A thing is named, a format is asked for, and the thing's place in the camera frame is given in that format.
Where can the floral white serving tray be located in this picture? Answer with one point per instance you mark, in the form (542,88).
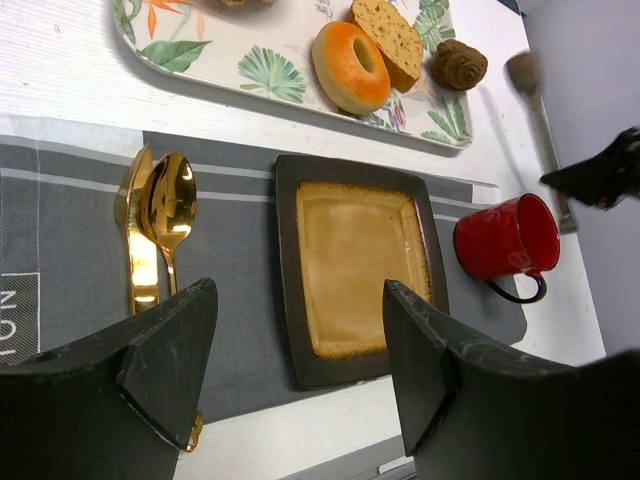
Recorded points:
(264,49)

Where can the brown bread slice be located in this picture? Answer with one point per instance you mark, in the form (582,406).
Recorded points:
(398,42)

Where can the stainless steel serving tongs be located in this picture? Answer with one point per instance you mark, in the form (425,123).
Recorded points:
(525,74)

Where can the grey striped placemat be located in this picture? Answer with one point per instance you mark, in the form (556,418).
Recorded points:
(64,267)

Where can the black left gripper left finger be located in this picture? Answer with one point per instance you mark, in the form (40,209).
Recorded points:
(117,404)

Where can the red enamel mug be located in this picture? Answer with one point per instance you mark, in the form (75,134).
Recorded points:
(517,236)

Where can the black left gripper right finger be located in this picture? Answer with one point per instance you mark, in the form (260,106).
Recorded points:
(471,407)

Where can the gold knife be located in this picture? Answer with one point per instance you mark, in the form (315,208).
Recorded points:
(142,253)

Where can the gold spoon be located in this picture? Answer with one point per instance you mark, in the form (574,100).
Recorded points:
(167,208)

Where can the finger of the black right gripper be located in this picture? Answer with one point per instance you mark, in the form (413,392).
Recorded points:
(604,180)

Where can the orange round sponge cake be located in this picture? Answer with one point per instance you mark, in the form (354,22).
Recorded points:
(234,3)

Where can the brown square ceramic plate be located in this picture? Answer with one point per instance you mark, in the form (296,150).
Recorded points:
(344,228)

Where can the orange glazed bagel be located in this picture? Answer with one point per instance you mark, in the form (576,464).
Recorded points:
(350,68)

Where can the dark brown chocolate pastry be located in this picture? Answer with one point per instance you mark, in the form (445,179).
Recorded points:
(457,67)

